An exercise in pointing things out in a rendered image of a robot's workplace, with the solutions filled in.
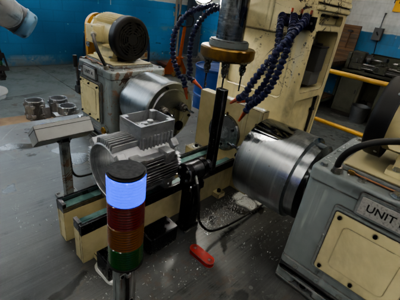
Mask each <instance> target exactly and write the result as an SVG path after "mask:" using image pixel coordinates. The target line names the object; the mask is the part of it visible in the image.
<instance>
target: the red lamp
mask: <svg viewBox="0 0 400 300"><path fill-rule="evenodd" d="M144 220H145V200H144V202H143V203H142V204H140V205H139V206H137V207H134V208H129V209H121V208H116V207H113V206H111V205H110V204H109V203H108V202H107V223H108V225H109V226H110V228H112V229H114V230H116V231H119V232H129V231H132V230H135V229H137V228H139V227H140V226H141V225H142V224H143V222H144Z"/></svg>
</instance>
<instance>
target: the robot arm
mask: <svg viewBox="0 0 400 300"><path fill-rule="evenodd" d="M37 22H38V18H37V16H36V15H35V14H33V13H32V12H31V11H29V9H28V8H25V7H23V6H22V5H20V4H19V3H18V2H17V1H16V0H0V26H2V27H4V28H6V29H8V30H9V31H11V32H12V33H13V34H16V35H17V36H19V37H21V38H24V39H25V38H27V37H29V36H30V34H31V33H32V31H33V30H34V29H35V27H36V24H37ZM3 58H4V60H5V63H6V67H5V66H4V65H3V63H2V59H3ZM9 70H10V69H9V66H8V64H7V61H6V59H5V55H4V53H2V52H1V49H0V80H6V78H7V75H6V74H5V71H9ZM7 93H8V89H7V88H6V87H4V86H0V100H2V99H5V98H6V94H7Z"/></svg>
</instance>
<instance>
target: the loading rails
mask: <svg viewBox="0 0 400 300"><path fill-rule="evenodd" d="M207 149H208V145H206V146H203V147H201V148H198V149H194V150H192V151H189V152H186V153H184V154H181V155H180V156H181V157H179V158H181V160H180V161H181V162H180V164H182V163H185V162H189V161H192V160H194V159H195V158H198V157H204V158H205V159H206V156H207ZM234 160H235V159H234V158H231V159H230V158H227V157H225V158H222V159H220V160H218V161H217V162H216V166H215V169H214V170H212V171H211V170H210V172H209V173H208V174H207V175H206V176H204V177H200V178H201V179H202V180H204V187H203V188H201V190H200V201H201V200H203V199H205V198H207V197H209V196H211V195H212V196H213V197H215V198H217V199H219V198H221V197H223V196H224V194H225V191H223V190H222V189H224V188H226V187H228V186H229V184H230V178H231V175H232V168H233V163H234ZM175 178H176V179H175V180H173V181H172V185H171V186H169V187H167V188H165V189H164V188H162V189H160V190H158V191H155V192H154V191H152V190H149V191H147V192H146V195H145V196H146V197H145V223H144V227H145V226H147V225H149V224H151V223H153V222H155V221H157V220H159V219H160V218H162V217H164V216H167V217H168V218H170V217H172V216H173V215H175V214H177V213H179V210H180V200H181V194H182V188H181V187H180V178H179V177H178V174H177V175H175ZM56 201H57V209H58V218H59V224H60V233H61V234H62V236H63V237H64V239H65V240H66V241H68V240H70V239H73V238H75V243H76V254H77V256H78V257H79V258H80V259H81V261H82V262H83V263H85V262H87V261H89V260H91V259H93V258H95V259H96V260H97V256H96V253H97V251H99V250H101V249H103V248H105V247H106V246H108V237H107V200H106V198H104V196H102V193H101V191H99V187H98V185H97V184H96V185H93V186H89V187H87V188H84V189H81V190H78V191H76V192H73V193H69V194H67V195H64V196H61V197H59V198H56Z"/></svg>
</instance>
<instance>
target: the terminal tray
mask: <svg viewBox="0 0 400 300"><path fill-rule="evenodd" d="M151 110H154V111H151ZM124 115H126V116H127V117H125V116H124ZM124 115H120V131H125V132H128V133H130V135H132V136H134V138H136V140H138V147H139V149H140V150H143V151H144V150H145V149H147V150H148V148H151V149H152V146H153V147H154V148H155V146H159V144H160V145H162V144H165V143H166V142H167V143H168V141H169V140H170V139H171V138H173V133H174V124H175V119H173V118H171V117H169V116H167V115H165V114H163V113H161V112H159V111H157V110H155V109H150V110H144V111H138V112H133V113H130V114H124ZM168 118H171V119H168ZM141 124H143V126H141Z"/></svg>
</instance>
